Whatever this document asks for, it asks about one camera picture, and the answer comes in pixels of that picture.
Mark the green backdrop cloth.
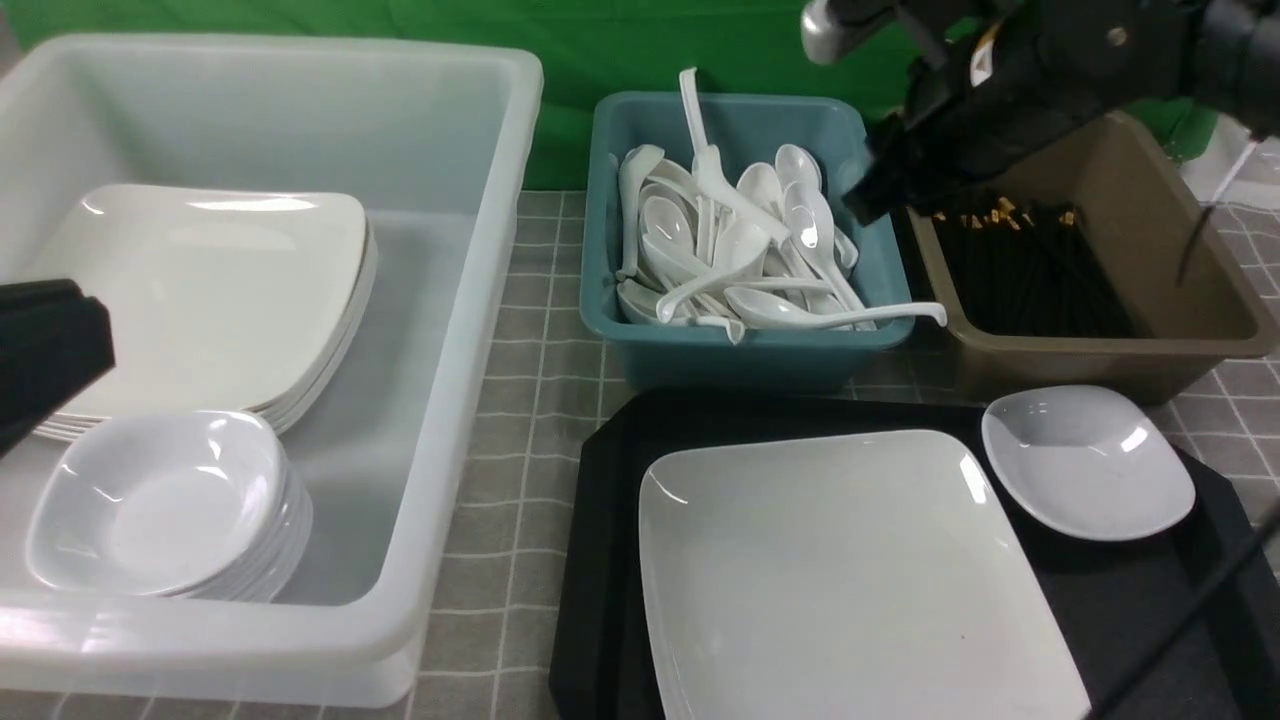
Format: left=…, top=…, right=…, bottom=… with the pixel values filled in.
left=0, top=0, right=1265, bottom=191

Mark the long upright white spoon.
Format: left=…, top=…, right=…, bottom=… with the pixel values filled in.
left=678, top=67, right=709, bottom=158

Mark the large translucent white tub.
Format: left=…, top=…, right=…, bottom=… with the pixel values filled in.
left=3, top=35, right=543, bottom=707

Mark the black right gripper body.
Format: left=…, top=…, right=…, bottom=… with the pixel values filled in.
left=900, top=1, right=1211, bottom=151

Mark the black right camera cable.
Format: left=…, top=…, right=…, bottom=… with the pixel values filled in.
left=1094, top=140, right=1280, bottom=720

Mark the grey checked tablecloth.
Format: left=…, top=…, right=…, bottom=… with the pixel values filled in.
left=3, top=192, right=1277, bottom=719

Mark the white bowl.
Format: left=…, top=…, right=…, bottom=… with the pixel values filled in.
left=980, top=386, right=1197, bottom=543

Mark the black plastic serving tray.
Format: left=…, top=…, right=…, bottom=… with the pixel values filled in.
left=548, top=389, right=1279, bottom=719

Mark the brown plastic chopstick bin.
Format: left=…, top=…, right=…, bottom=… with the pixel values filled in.
left=893, top=113, right=1277, bottom=404

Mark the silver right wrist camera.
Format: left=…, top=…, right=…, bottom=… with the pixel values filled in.
left=800, top=0, right=911, bottom=67

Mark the white spoon over bin edge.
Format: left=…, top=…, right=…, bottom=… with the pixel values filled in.
left=724, top=288, right=947, bottom=331

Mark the white square rice plate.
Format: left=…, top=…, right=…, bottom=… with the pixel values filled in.
left=637, top=429, right=1091, bottom=719

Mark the pile of black chopsticks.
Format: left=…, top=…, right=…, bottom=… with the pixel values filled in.
left=929, top=191, right=1142, bottom=340

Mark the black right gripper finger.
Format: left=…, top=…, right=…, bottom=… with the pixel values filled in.
left=842, top=110, right=1011, bottom=225

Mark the stack of white square plates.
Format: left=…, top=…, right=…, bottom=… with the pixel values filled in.
left=20, top=184, right=378, bottom=442

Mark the teal plastic spoon bin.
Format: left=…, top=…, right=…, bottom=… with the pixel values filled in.
left=579, top=92, right=914, bottom=395

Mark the pile of white spoons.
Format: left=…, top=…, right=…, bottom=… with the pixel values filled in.
left=614, top=143, right=879, bottom=345

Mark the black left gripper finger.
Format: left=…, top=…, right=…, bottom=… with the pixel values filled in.
left=1, top=279, right=116, bottom=456

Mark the stack of white bowls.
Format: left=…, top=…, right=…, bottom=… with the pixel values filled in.
left=26, top=410, right=314, bottom=603

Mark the white ceramic soup spoon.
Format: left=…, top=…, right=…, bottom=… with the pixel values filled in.
left=691, top=145, right=791, bottom=243

